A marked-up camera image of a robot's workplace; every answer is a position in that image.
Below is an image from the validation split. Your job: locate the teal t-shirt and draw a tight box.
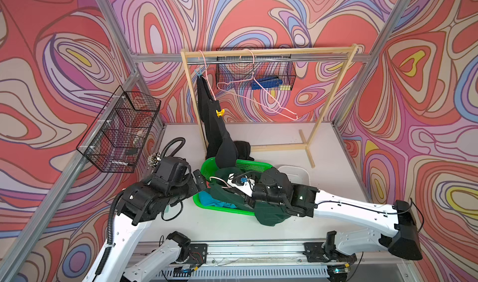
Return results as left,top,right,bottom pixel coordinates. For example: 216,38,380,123
198,191,237,209

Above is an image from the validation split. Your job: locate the pink hanger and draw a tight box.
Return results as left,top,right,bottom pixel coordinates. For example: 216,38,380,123
210,176,232,189
216,49,298,120
199,50,217,101

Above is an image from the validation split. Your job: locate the dark green t-shirt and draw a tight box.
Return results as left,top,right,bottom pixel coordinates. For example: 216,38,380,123
206,179,290,227

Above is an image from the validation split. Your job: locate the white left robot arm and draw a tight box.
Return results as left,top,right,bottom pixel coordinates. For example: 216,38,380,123
84,137,206,282

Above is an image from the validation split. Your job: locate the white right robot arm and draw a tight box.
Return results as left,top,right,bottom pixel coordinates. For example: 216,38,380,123
229,168,423,261

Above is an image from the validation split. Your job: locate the green perforated plastic basket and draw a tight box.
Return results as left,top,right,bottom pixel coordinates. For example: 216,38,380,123
193,158,273,216

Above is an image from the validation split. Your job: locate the white plastic tray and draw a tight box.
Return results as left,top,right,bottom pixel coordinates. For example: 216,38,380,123
278,165,310,186

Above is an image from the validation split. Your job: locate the black t-shirt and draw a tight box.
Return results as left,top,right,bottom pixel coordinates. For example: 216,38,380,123
196,76,255,169

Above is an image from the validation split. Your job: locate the pine cone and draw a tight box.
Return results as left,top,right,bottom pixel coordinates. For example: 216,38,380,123
148,153,161,168

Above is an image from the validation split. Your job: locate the yellow clothespin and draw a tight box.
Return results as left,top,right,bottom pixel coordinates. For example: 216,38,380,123
216,109,225,118

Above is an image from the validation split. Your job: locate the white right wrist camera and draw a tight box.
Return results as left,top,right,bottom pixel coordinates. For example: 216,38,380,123
227,173,251,188

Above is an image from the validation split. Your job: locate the wooden clothes rack frame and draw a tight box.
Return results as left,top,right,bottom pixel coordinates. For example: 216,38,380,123
180,44,359,168

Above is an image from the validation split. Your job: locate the metal rail base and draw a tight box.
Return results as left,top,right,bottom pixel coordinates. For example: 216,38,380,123
104,238,412,282

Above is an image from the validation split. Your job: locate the black wire basket left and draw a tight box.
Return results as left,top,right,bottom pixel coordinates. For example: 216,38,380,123
76,86,161,173

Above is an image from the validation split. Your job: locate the black wire basket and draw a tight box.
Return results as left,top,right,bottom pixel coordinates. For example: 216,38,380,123
215,56,296,92
76,86,161,173

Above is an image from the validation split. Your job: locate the black wire basket back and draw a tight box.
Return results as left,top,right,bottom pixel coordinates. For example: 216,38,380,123
215,56,296,92

